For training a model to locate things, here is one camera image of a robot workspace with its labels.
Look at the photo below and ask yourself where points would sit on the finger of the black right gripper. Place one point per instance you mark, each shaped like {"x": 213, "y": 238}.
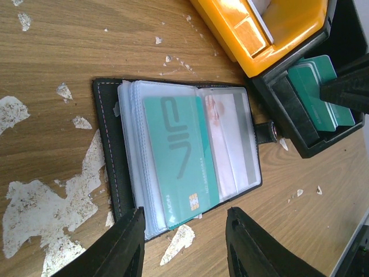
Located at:
{"x": 350, "y": 88}

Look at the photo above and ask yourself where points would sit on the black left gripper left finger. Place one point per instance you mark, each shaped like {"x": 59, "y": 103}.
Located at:
{"x": 119, "y": 252}

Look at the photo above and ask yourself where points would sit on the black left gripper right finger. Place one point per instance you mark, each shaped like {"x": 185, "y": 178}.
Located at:
{"x": 252, "y": 251}

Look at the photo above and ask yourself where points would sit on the white pink vip card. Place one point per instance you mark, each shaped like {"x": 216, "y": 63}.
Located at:
{"x": 234, "y": 145}

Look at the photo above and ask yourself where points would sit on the teal vip card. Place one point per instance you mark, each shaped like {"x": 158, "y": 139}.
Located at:
{"x": 183, "y": 158}

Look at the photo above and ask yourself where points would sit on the black leather card holder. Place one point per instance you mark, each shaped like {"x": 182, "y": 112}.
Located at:
{"x": 126, "y": 143}

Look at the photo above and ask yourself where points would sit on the teal card stack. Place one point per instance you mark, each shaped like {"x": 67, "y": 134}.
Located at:
{"x": 307, "y": 76}

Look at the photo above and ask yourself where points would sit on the black bin with teal cards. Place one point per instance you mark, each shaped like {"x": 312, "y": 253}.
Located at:
{"x": 341, "y": 38}

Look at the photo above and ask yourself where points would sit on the yellow plastic bin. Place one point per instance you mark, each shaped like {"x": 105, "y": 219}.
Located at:
{"x": 256, "y": 41}

